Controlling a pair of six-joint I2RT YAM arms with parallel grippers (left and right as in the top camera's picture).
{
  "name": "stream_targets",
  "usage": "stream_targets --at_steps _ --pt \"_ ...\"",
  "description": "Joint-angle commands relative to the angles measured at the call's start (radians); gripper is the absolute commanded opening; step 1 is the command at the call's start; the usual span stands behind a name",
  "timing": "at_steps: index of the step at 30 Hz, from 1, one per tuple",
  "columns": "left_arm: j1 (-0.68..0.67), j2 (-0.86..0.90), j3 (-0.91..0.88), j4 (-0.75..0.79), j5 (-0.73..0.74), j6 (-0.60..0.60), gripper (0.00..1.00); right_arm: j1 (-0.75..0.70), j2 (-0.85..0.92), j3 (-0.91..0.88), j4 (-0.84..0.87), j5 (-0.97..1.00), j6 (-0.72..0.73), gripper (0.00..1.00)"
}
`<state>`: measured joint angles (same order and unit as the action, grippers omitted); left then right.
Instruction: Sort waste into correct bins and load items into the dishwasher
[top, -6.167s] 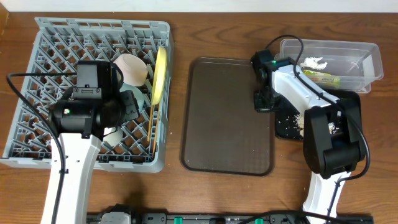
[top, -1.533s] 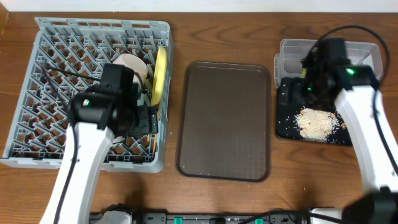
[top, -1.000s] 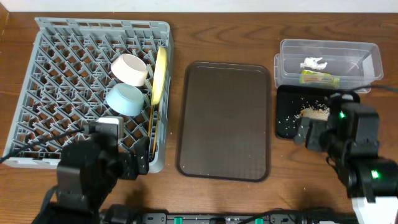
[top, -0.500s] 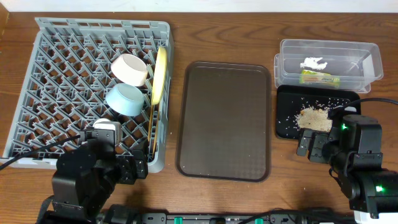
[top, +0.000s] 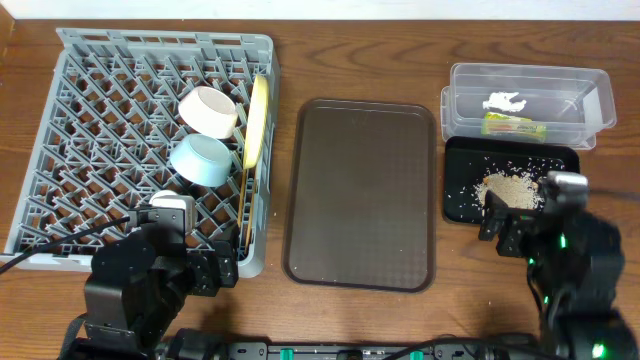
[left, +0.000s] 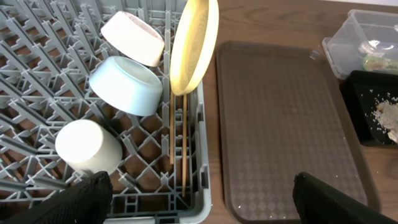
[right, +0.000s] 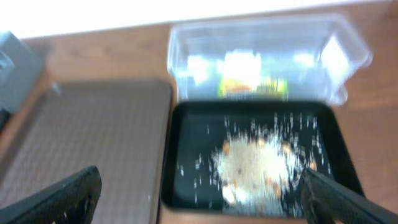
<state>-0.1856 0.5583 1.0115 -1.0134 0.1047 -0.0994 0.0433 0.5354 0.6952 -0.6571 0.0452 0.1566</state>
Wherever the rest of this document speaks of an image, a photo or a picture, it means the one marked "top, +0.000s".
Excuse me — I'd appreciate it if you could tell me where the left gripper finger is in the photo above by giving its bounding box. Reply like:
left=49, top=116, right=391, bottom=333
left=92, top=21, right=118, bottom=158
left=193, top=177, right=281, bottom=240
left=199, top=254, right=221, bottom=290
left=214, top=224, right=240, bottom=288

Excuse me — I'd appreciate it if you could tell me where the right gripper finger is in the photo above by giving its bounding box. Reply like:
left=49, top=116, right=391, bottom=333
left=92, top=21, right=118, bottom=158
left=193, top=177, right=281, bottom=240
left=478, top=190, right=508, bottom=241
left=496, top=220, right=523, bottom=258

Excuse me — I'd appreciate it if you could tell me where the rice and nutshell pile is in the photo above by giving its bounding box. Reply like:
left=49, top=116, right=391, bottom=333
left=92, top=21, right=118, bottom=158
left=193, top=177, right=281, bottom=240
left=443, top=155, right=566, bottom=224

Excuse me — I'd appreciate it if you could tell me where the wooden chopstick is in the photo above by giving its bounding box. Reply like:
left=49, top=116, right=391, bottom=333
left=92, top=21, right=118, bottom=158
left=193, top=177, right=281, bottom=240
left=241, top=170, right=258, bottom=256
left=237, top=169, right=249, bottom=228

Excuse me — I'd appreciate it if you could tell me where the yellow green snack wrapper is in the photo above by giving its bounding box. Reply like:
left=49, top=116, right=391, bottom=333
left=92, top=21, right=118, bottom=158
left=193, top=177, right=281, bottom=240
left=481, top=112, right=547, bottom=142

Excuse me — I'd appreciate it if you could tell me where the white tissue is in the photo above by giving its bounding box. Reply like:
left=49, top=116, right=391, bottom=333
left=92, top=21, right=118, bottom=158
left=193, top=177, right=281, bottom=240
left=482, top=92, right=527, bottom=113

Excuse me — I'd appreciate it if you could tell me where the dark brown serving tray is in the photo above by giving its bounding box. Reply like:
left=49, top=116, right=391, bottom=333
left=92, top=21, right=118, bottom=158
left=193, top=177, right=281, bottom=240
left=282, top=99, right=437, bottom=294

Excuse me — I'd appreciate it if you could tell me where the yellow plate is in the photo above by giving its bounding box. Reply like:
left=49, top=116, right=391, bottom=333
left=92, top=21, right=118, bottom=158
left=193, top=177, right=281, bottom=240
left=243, top=75, right=269, bottom=170

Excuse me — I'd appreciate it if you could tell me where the white cup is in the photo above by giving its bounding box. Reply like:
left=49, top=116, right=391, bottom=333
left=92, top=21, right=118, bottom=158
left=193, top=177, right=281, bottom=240
left=149, top=190, right=179, bottom=208

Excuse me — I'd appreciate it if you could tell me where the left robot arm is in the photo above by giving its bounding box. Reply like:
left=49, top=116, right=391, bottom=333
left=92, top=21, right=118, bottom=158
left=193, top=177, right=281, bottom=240
left=59, top=206, right=240, bottom=359

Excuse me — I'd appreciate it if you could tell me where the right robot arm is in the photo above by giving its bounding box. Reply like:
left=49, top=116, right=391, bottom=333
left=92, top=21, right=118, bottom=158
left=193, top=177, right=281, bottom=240
left=479, top=171, right=639, bottom=359

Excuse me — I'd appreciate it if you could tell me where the black waste tray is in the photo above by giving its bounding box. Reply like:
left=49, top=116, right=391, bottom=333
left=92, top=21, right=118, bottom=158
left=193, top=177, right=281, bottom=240
left=443, top=137, right=580, bottom=225

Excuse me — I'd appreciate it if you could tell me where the grey plastic dishwasher rack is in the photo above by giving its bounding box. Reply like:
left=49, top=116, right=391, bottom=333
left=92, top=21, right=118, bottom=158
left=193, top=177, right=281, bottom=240
left=1, top=28, right=281, bottom=278

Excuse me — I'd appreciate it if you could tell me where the clear plastic bin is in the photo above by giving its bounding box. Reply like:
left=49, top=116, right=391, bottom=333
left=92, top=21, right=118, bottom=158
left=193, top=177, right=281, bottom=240
left=440, top=63, right=617, bottom=150

